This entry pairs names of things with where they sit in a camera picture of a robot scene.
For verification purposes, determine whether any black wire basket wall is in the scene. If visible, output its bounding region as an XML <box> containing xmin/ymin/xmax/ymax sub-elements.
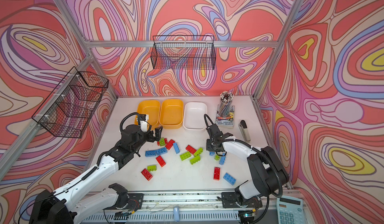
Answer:
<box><xmin>32</xmin><ymin>67</ymin><xmax>109</xmax><ymax>139</ymax></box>
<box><xmin>151</xmin><ymin>35</ymin><xmax>216</xmax><ymax>70</ymax></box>

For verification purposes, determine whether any red lego brick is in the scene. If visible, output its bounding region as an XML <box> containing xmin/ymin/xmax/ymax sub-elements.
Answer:
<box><xmin>186</xmin><ymin>145</ymin><xmax>197</xmax><ymax>155</ymax></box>
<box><xmin>166</xmin><ymin>139</ymin><xmax>175</xmax><ymax>150</ymax></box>
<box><xmin>157</xmin><ymin>138</ymin><xmax>168</xmax><ymax>147</ymax></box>
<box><xmin>213</xmin><ymin>167</ymin><xmax>221</xmax><ymax>181</ymax></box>
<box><xmin>156</xmin><ymin>156</ymin><xmax>166</xmax><ymax>167</ymax></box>
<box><xmin>141</xmin><ymin>169</ymin><xmax>153</xmax><ymax>181</ymax></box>

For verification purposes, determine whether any Andy Griffiths paperback book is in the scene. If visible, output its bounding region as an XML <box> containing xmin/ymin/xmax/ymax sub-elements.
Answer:
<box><xmin>215</xmin><ymin>105</ymin><xmax>235</xmax><ymax>128</ymax></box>

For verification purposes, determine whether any left yellow plastic bin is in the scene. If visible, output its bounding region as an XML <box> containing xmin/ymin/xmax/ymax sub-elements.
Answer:
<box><xmin>137</xmin><ymin>100</ymin><xmax>161</xmax><ymax>129</ymax></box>

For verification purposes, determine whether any white desk calculator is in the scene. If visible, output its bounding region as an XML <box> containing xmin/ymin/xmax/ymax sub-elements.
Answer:
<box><xmin>277</xmin><ymin>196</ymin><xmax>307</xmax><ymax>224</ymax></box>

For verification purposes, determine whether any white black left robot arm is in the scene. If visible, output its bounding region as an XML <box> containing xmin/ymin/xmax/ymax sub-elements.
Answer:
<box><xmin>29</xmin><ymin>121</ymin><xmax>163</xmax><ymax>224</ymax></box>

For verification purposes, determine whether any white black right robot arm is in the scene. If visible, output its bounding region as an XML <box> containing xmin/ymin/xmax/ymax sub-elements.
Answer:
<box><xmin>206</xmin><ymin>124</ymin><xmax>289</xmax><ymax>206</ymax></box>

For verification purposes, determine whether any black wire basket back wall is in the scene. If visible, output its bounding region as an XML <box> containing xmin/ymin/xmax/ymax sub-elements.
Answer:
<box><xmin>151</xmin><ymin>35</ymin><xmax>216</xmax><ymax>70</ymax></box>

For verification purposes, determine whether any black wire basket left wall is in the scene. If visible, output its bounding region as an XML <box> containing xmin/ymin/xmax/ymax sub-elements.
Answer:
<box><xmin>32</xmin><ymin>67</ymin><xmax>109</xmax><ymax>139</ymax></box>

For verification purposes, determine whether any blue lego brick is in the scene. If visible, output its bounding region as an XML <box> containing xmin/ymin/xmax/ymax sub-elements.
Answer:
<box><xmin>223</xmin><ymin>173</ymin><xmax>236</xmax><ymax>186</ymax></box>
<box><xmin>173</xmin><ymin>143</ymin><xmax>180</xmax><ymax>154</ymax></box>
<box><xmin>156</xmin><ymin>147</ymin><xmax>168</xmax><ymax>156</ymax></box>
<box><xmin>219</xmin><ymin>156</ymin><xmax>226</xmax><ymax>165</ymax></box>
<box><xmin>145</xmin><ymin>150</ymin><xmax>157</xmax><ymax>157</ymax></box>

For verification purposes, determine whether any white plastic bin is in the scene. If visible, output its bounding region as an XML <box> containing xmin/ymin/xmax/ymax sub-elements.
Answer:
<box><xmin>183</xmin><ymin>102</ymin><xmax>208</xmax><ymax>131</ymax></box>

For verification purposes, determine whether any clear cup of pencils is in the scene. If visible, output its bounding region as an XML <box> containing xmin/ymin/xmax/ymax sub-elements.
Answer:
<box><xmin>218</xmin><ymin>91</ymin><xmax>234</xmax><ymax>117</ymax></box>

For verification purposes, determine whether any black and silver stapler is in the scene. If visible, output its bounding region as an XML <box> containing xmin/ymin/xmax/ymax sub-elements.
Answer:
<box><xmin>239</xmin><ymin>120</ymin><xmax>251</xmax><ymax>143</ymax></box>

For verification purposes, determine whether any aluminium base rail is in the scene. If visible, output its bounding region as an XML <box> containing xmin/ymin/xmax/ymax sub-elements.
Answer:
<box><xmin>59</xmin><ymin>189</ymin><xmax>310</xmax><ymax>224</ymax></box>

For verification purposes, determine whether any yellow plastic bin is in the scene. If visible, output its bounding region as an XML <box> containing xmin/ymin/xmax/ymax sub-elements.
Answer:
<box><xmin>159</xmin><ymin>99</ymin><xmax>184</xmax><ymax>129</ymax></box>
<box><xmin>137</xmin><ymin>100</ymin><xmax>161</xmax><ymax>129</ymax></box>

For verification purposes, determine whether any right yellow plastic bin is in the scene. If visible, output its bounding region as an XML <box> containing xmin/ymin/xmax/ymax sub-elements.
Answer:
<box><xmin>159</xmin><ymin>99</ymin><xmax>184</xmax><ymax>129</ymax></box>

